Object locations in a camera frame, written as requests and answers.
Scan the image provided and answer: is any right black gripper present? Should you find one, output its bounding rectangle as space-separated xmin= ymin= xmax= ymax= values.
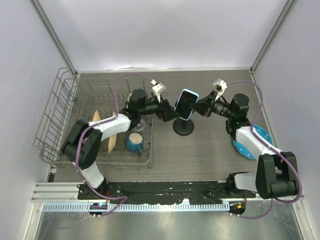
xmin=189 ymin=90 xmax=235 ymax=120

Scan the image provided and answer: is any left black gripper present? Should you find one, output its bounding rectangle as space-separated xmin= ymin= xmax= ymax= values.
xmin=138 ymin=93 xmax=180 ymax=122

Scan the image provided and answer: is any phone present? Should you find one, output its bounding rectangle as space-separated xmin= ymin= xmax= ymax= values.
xmin=174 ymin=88 xmax=199 ymax=121

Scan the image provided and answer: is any black phone stand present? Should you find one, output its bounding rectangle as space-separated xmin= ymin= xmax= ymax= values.
xmin=173 ymin=99 xmax=195 ymax=136

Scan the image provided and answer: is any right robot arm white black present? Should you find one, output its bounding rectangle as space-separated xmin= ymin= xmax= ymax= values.
xmin=190 ymin=91 xmax=302 ymax=200

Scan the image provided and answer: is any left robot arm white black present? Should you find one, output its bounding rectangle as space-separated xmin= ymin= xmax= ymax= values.
xmin=61 ymin=88 xmax=180 ymax=200

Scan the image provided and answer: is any clear glass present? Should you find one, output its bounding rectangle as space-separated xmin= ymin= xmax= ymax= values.
xmin=132 ymin=118 xmax=150 ymax=138

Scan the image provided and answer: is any white ribbed cup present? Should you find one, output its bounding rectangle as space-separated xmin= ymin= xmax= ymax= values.
xmin=127 ymin=92 xmax=133 ymax=103

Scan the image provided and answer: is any blue mug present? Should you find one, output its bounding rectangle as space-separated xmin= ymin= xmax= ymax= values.
xmin=125 ymin=132 xmax=144 ymax=155

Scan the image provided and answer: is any right beige plate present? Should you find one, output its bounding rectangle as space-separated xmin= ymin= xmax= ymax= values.
xmin=107 ymin=111 xmax=118 ymax=154

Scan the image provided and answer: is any beige plate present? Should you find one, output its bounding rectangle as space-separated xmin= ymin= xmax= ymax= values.
xmin=107 ymin=111 xmax=118 ymax=154
xmin=92 ymin=110 xmax=101 ymax=122

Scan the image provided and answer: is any blue polka dot plate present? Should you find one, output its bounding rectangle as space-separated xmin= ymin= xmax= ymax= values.
xmin=233 ymin=124 xmax=273 ymax=161

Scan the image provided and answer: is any left beige plate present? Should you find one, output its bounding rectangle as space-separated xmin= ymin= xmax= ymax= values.
xmin=92 ymin=110 xmax=101 ymax=122

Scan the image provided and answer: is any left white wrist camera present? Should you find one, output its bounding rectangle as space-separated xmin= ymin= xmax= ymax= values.
xmin=150 ymin=79 xmax=167 ymax=103

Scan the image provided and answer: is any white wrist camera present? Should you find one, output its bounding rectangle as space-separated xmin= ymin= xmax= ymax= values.
xmin=212 ymin=78 xmax=228 ymax=101
xmin=150 ymin=79 xmax=167 ymax=103

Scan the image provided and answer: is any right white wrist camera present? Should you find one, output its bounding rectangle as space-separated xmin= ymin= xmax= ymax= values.
xmin=212 ymin=78 xmax=228 ymax=101

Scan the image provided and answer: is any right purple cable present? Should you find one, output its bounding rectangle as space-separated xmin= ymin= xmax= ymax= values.
xmin=224 ymin=80 xmax=305 ymax=221

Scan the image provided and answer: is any purple cable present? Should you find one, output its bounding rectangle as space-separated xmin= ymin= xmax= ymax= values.
xmin=74 ymin=73 xmax=157 ymax=217
xmin=224 ymin=80 xmax=305 ymax=221

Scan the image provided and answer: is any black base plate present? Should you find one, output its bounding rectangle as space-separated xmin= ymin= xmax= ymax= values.
xmin=77 ymin=180 xmax=257 ymax=205

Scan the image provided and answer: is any white slotted cable duct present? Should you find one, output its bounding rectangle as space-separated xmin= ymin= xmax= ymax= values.
xmin=42 ymin=201 xmax=230 ymax=213

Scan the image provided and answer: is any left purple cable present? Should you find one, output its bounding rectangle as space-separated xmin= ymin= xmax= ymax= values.
xmin=74 ymin=73 xmax=157 ymax=217

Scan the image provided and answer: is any grey wire dish rack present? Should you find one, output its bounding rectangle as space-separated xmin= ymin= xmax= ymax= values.
xmin=33 ymin=67 xmax=155 ymax=168

